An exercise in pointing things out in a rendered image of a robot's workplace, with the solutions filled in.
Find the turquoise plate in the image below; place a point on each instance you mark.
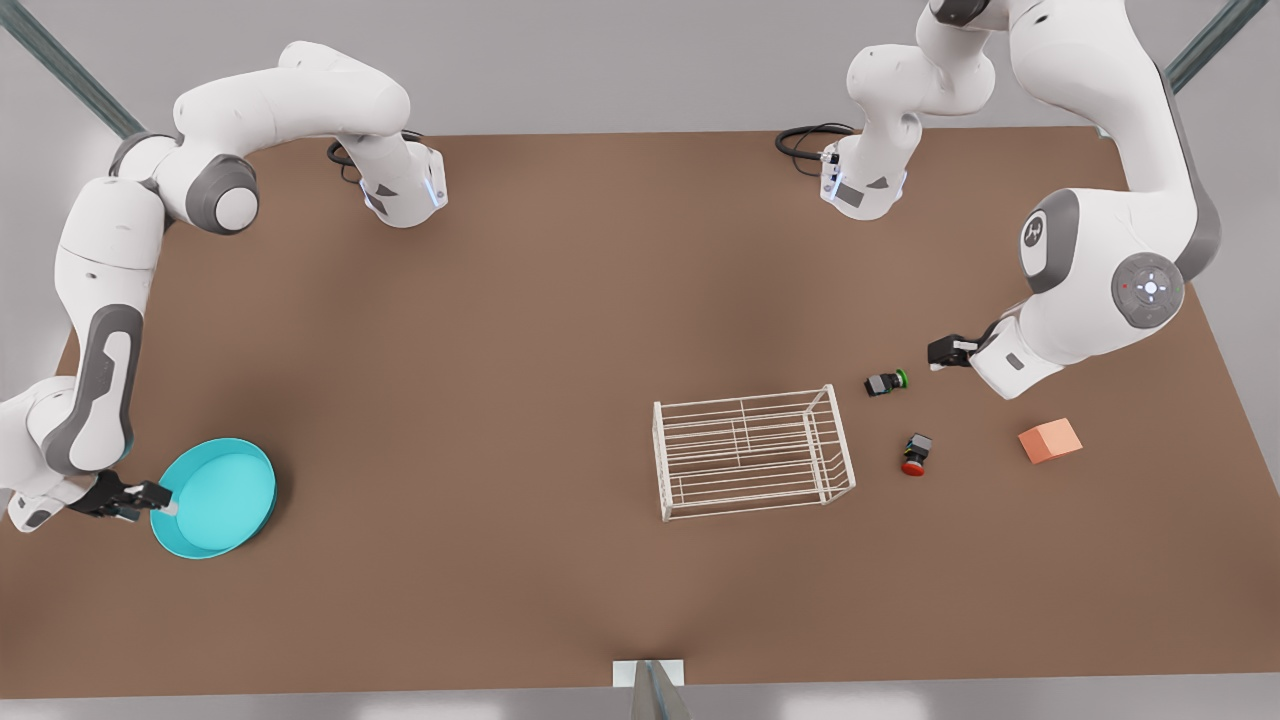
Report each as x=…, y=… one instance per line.
x=215, y=497

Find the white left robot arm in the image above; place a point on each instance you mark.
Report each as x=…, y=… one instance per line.
x=1100, y=240

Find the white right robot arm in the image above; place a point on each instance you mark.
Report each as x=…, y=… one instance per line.
x=110, y=260

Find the orange cube block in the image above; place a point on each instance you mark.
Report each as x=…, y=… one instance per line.
x=1050, y=441

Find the green button switch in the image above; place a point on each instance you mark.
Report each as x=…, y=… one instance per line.
x=886, y=382

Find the red button switch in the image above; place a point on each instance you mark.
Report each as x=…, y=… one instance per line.
x=915, y=455

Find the silver frame post with foot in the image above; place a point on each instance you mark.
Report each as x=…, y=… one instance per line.
x=652, y=685

